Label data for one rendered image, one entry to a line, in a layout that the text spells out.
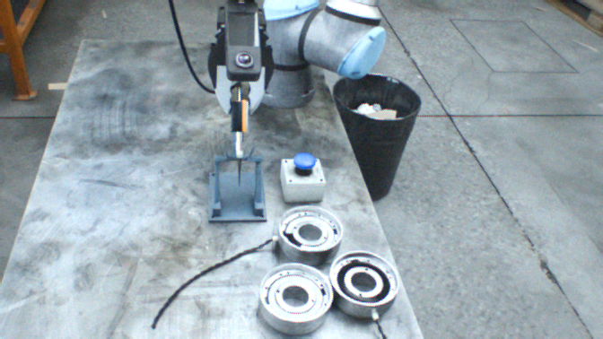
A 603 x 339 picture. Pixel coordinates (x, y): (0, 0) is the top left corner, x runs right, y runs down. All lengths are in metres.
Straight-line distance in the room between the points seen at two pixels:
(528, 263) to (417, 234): 0.42
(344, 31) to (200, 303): 0.59
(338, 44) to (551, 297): 1.36
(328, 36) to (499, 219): 1.44
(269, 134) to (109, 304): 0.50
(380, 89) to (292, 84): 1.07
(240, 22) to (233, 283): 0.38
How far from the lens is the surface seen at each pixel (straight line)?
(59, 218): 1.00
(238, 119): 0.85
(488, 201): 2.45
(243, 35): 0.76
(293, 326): 0.79
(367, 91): 2.27
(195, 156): 1.09
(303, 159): 0.98
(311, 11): 1.18
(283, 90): 1.23
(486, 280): 2.12
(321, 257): 0.88
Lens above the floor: 1.47
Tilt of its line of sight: 38 degrees down
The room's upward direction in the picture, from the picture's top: 7 degrees clockwise
